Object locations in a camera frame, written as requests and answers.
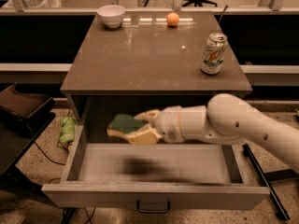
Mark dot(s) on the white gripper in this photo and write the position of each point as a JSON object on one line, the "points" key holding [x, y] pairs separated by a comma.
{"points": [[168, 123]]}

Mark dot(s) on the green and yellow sponge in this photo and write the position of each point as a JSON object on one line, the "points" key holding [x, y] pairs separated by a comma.
{"points": [[124, 124]]}

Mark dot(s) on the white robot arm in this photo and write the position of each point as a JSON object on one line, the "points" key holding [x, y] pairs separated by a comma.
{"points": [[226, 119]]}

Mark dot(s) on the open grey top drawer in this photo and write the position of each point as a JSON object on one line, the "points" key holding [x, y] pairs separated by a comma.
{"points": [[106, 172]]}

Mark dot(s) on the brown cabinet with glossy top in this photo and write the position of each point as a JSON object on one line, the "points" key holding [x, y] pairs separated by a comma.
{"points": [[145, 56]]}

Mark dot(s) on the green crumpled bag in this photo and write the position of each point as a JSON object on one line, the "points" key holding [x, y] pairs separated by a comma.
{"points": [[68, 127]]}

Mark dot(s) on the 7up soda can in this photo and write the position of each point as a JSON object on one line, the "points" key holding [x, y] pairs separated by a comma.
{"points": [[215, 47]]}

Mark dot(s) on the orange ball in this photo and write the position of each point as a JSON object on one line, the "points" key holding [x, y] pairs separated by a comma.
{"points": [[172, 19]]}

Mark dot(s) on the white ceramic bowl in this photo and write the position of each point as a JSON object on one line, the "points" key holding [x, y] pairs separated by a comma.
{"points": [[111, 15]]}

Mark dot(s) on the dark brown chair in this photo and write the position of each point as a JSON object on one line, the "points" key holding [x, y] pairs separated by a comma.
{"points": [[23, 118]]}

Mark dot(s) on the black metal floor bar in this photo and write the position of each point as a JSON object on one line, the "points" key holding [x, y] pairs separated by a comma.
{"points": [[282, 213]]}

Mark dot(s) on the white shoe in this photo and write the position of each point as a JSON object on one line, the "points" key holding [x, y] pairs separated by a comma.
{"points": [[13, 217]]}

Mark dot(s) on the black drawer handle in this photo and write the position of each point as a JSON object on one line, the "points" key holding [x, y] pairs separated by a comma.
{"points": [[142, 210]]}

